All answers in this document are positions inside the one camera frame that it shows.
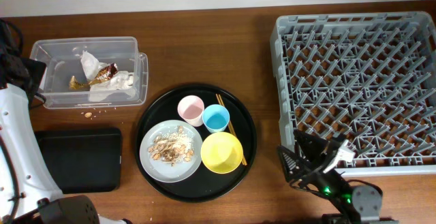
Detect food scraps on plate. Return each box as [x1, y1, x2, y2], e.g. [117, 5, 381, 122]
[148, 126, 195, 167]

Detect grey dishwasher rack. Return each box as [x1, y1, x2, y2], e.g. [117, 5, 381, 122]
[270, 12, 435, 177]

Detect yellow bowl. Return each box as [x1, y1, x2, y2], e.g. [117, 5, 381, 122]
[200, 132, 243, 174]

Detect grey plate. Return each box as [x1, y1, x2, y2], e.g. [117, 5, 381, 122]
[139, 120, 203, 183]

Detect clear plastic waste bin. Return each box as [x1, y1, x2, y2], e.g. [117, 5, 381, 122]
[30, 37, 149, 109]

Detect black rectangular tray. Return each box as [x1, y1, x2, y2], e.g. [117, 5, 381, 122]
[35, 127, 123, 194]

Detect pink cup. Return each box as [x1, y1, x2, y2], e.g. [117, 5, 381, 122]
[177, 95, 204, 127]

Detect gold snack wrapper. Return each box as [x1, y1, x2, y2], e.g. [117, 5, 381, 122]
[69, 63, 119, 90]

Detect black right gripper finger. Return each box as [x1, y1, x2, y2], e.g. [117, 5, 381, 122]
[277, 145, 309, 182]
[294, 130, 329, 159]

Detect wooden chopstick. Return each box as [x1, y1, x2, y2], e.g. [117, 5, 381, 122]
[217, 93, 249, 166]
[216, 93, 247, 166]

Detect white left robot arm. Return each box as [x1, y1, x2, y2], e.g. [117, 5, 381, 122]
[1, 20, 114, 224]

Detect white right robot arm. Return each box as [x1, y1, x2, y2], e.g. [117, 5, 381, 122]
[277, 130, 398, 223]

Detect white tissue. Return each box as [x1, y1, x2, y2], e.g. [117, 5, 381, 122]
[80, 51, 136, 102]

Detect blue cup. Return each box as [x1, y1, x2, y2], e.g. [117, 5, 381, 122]
[202, 104, 230, 133]

